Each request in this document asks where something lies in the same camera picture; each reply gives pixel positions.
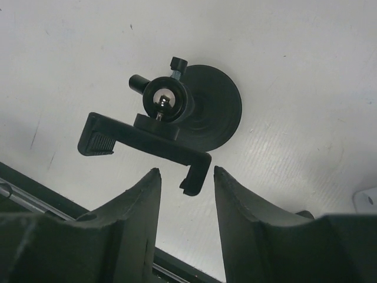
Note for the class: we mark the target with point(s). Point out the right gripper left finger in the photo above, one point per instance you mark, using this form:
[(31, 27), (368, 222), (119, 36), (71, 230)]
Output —
[(114, 243)]

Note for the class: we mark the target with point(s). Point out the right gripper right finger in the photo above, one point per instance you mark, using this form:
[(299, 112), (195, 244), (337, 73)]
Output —
[(261, 242)]

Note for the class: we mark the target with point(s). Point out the white folding phone stand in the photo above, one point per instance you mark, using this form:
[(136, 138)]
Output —
[(365, 201)]

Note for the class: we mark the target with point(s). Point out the black round-base clamp stand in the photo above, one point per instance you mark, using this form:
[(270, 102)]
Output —
[(189, 113)]

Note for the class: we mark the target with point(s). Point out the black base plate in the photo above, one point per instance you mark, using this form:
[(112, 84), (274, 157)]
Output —
[(19, 193)]

